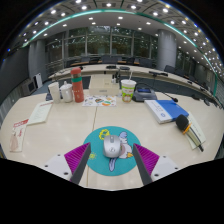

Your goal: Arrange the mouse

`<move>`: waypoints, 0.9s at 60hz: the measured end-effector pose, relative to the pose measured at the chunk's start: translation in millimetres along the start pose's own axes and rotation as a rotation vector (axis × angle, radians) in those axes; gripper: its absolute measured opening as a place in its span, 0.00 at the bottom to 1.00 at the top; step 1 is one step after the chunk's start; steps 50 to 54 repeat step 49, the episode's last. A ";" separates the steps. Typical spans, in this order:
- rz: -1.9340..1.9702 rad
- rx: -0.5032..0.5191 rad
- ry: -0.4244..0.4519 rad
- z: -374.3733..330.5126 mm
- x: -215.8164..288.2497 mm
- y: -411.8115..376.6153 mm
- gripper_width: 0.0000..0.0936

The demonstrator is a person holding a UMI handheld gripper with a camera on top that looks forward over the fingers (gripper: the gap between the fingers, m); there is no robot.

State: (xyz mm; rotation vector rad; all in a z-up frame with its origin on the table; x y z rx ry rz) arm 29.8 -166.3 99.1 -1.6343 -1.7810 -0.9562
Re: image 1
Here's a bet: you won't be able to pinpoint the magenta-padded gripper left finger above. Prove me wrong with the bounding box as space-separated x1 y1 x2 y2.
43 142 92 186

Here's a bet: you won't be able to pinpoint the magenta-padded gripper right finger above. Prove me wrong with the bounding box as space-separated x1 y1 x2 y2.
132 143 181 187

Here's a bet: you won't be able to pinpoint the silver computer mouse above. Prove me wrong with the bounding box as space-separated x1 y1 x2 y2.
102 134 122 159

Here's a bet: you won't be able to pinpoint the round teal cartoon mouse pad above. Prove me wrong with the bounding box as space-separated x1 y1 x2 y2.
82 125 142 177

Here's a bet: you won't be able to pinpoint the black foam handheld microphone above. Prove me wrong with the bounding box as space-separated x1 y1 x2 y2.
175 114 205 153

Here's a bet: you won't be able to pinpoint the blue and white book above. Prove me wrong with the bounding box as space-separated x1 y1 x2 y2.
143 99 190 125

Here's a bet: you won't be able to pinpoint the white lined paper booklet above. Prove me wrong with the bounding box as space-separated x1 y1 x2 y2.
26 100 54 126

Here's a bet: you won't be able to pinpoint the red-printed leaflet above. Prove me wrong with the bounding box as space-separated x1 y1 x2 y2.
8 118 30 153

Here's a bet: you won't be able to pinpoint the colourful sticker sheet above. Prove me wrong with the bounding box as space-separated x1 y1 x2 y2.
81 95 118 108

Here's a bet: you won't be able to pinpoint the dark conference microphone unit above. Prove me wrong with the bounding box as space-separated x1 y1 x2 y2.
132 83 179 103

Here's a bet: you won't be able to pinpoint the white lidded mug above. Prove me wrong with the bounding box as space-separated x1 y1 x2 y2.
59 80 74 103

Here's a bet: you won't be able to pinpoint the tall white paper cup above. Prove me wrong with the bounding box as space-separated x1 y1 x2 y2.
47 81 62 104

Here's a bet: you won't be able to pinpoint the green-printed paper drink cup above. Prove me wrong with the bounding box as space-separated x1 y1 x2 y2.
120 70 138 103

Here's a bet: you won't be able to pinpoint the red drink bottle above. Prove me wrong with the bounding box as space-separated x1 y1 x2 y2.
70 67 85 104

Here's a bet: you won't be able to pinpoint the white cardboard box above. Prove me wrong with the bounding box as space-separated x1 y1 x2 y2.
88 74 120 97

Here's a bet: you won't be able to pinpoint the grey monitor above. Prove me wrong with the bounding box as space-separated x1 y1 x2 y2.
21 79 38 98

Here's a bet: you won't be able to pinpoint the dark office chairs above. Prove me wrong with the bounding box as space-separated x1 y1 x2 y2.
63 54 218 101

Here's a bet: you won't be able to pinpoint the ceiling lights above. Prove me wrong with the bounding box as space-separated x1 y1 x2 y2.
13 0 224 81

